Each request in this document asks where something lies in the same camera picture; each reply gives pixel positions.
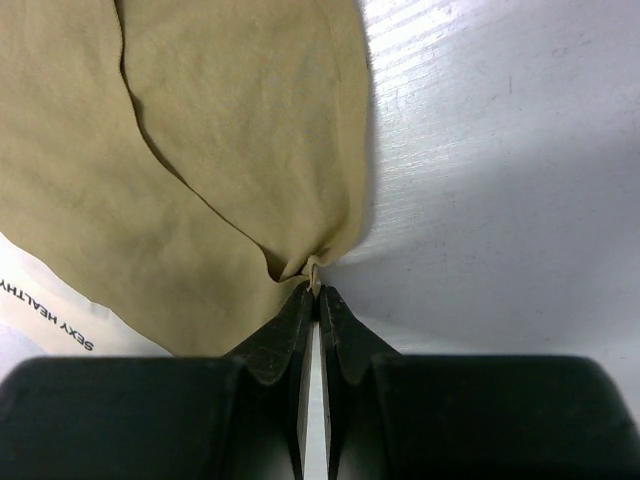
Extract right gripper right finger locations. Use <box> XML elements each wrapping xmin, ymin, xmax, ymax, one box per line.
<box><xmin>318</xmin><ymin>286</ymin><xmax>405</xmax><ymax>479</ymax></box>

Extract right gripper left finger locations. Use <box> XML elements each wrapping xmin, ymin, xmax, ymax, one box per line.
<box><xmin>222</xmin><ymin>286</ymin><xmax>313</xmax><ymax>479</ymax></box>

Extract tan brown underwear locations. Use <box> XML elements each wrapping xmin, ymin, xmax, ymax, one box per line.
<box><xmin>1</xmin><ymin>1</ymin><xmax>370</xmax><ymax>356</ymax></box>

